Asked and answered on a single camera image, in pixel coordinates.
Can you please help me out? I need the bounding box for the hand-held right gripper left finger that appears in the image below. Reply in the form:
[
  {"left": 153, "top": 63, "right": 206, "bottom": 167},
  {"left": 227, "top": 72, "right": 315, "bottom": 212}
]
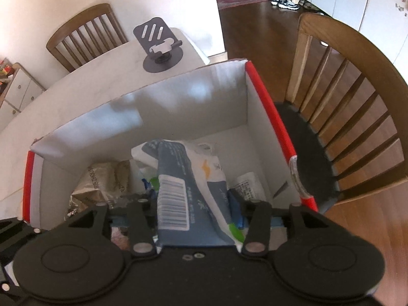
[{"left": 65, "top": 197, "right": 159, "bottom": 257}]

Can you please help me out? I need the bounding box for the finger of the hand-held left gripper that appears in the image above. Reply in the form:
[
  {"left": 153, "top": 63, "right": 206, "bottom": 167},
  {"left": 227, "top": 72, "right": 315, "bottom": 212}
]
[{"left": 0, "top": 217, "right": 42, "bottom": 256}]

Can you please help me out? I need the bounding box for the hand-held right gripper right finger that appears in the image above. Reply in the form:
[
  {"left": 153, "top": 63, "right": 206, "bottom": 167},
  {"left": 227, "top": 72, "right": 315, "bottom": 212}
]
[{"left": 228, "top": 189, "right": 337, "bottom": 258}]

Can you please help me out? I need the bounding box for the white barcode packet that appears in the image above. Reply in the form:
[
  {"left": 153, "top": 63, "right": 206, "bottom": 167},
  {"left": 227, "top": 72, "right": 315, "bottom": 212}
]
[{"left": 231, "top": 171, "right": 266, "bottom": 202}]

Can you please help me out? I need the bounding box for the silver snack packet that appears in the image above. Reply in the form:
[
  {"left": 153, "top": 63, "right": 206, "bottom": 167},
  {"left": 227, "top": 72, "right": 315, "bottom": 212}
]
[{"left": 65, "top": 161, "right": 131, "bottom": 220}]

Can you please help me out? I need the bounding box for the blue white plastic bag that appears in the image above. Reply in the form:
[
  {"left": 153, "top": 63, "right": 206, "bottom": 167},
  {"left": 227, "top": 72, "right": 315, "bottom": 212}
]
[{"left": 131, "top": 138, "right": 246, "bottom": 249}]

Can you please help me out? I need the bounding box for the red shoe box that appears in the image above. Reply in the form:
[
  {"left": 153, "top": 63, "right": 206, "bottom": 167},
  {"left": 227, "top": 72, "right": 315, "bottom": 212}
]
[{"left": 21, "top": 58, "right": 319, "bottom": 233}]

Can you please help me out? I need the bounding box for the small white side cabinet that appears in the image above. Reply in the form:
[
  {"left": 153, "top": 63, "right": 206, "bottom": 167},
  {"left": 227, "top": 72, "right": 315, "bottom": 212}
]
[{"left": 0, "top": 63, "right": 45, "bottom": 131}]

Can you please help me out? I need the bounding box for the grey phone stand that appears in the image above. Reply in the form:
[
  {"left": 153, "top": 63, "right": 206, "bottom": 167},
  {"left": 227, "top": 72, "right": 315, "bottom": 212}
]
[{"left": 133, "top": 17, "right": 185, "bottom": 74}]

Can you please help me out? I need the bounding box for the wooden chair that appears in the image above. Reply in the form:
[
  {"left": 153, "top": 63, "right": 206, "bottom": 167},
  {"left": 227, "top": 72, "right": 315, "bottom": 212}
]
[
  {"left": 274, "top": 13, "right": 408, "bottom": 214},
  {"left": 46, "top": 3, "right": 129, "bottom": 73}
]

